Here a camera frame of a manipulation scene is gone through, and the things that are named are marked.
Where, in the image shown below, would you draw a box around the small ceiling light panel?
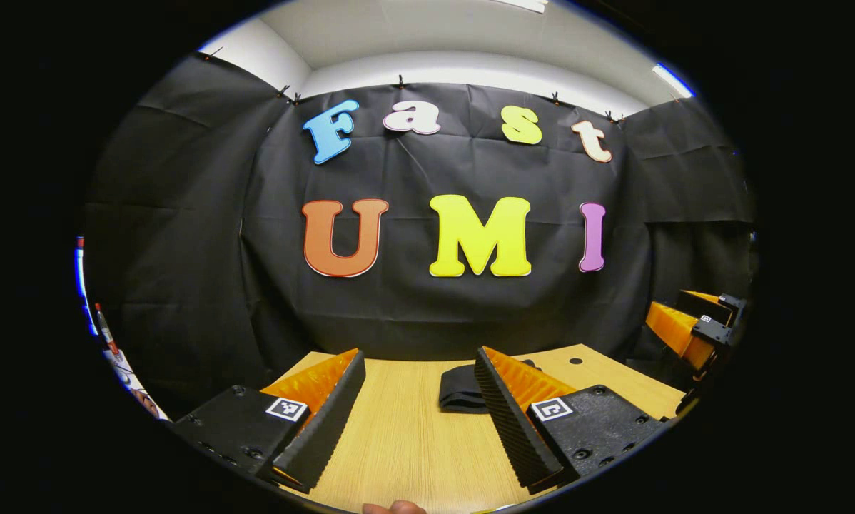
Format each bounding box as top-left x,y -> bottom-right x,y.
652,62 -> 697,99

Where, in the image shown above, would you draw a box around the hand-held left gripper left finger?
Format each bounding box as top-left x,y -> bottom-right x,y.
167,348 -> 366,493

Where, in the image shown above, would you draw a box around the black backdrop cloth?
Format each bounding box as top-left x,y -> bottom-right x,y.
81,51 -> 760,422

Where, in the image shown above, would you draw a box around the black jeans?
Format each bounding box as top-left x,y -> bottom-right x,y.
438,359 -> 542,415

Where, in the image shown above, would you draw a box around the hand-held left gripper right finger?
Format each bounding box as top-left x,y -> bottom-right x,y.
474,346 -> 667,495

